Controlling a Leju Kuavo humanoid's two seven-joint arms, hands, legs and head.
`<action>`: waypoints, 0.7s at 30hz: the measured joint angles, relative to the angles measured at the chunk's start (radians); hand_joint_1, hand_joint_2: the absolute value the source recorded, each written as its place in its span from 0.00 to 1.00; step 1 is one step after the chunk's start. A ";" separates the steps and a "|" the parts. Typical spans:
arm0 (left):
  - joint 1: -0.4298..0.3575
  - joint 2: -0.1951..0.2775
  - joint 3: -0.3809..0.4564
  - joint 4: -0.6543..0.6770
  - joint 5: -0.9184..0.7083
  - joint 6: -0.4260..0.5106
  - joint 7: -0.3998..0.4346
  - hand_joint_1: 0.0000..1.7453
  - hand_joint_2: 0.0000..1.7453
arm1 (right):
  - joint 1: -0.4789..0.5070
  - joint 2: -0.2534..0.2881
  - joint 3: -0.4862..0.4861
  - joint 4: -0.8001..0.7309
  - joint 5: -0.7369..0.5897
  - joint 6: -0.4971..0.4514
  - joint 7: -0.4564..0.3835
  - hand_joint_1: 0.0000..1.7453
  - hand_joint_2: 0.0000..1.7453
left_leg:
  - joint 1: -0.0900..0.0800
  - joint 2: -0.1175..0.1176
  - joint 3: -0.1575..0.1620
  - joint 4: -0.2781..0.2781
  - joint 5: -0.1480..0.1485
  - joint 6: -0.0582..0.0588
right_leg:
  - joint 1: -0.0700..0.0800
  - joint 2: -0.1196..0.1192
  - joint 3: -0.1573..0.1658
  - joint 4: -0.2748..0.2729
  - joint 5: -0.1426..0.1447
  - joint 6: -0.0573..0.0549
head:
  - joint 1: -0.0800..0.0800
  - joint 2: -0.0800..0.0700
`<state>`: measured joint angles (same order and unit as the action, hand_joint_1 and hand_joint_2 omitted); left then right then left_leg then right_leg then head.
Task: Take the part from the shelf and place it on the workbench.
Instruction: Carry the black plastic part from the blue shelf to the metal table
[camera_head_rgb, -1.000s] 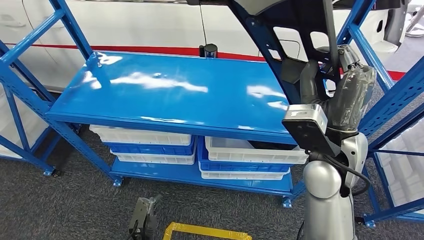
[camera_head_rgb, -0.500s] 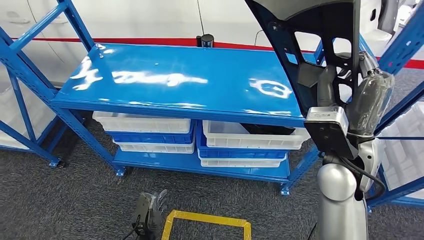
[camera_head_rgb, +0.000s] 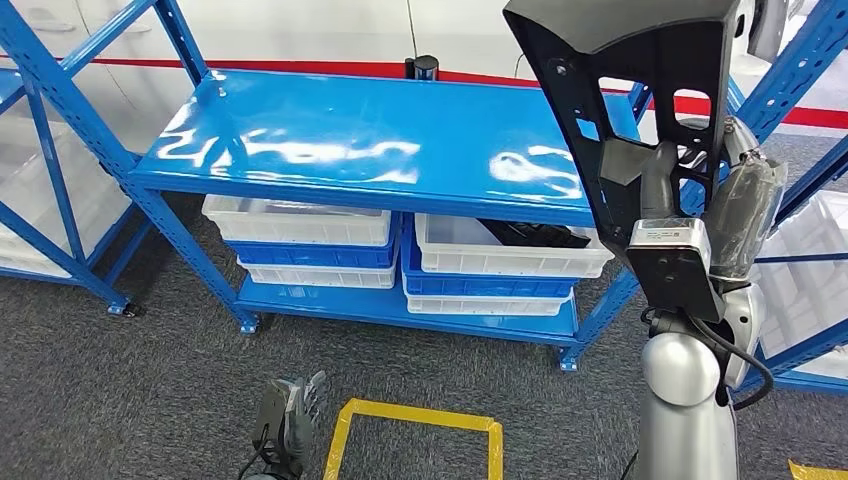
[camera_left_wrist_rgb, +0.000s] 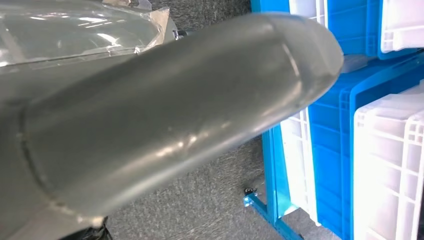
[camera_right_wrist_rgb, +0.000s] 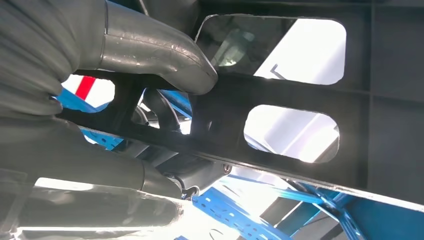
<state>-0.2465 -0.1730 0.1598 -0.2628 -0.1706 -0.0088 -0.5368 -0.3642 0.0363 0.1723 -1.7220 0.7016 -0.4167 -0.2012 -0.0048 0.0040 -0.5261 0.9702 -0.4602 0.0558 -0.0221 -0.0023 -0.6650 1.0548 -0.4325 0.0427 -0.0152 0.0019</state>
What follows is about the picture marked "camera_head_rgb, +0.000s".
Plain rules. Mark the white car with red stripe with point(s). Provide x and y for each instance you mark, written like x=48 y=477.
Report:
x=298 y=30

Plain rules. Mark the black cylindrical post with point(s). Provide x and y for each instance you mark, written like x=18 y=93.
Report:
x=422 y=67

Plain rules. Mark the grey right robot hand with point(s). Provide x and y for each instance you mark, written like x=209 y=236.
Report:
x=745 y=205

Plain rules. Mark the white foam crate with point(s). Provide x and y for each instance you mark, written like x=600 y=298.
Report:
x=808 y=291

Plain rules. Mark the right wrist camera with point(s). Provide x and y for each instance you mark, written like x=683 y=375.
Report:
x=672 y=272

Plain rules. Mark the yellow floor tape square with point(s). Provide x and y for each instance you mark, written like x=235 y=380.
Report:
x=411 y=414

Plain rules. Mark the blue metal shelf rack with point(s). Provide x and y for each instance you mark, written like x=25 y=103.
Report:
x=808 y=383
x=56 y=172
x=364 y=132

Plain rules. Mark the black plastic bracket panel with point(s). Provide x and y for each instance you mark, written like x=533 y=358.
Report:
x=629 y=66

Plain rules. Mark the black trim part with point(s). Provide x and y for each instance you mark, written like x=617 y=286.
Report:
x=536 y=233

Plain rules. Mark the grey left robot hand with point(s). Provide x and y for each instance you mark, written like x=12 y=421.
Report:
x=303 y=411

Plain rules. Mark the blue plastic crate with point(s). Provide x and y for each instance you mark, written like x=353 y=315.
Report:
x=484 y=286
x=311 y=255

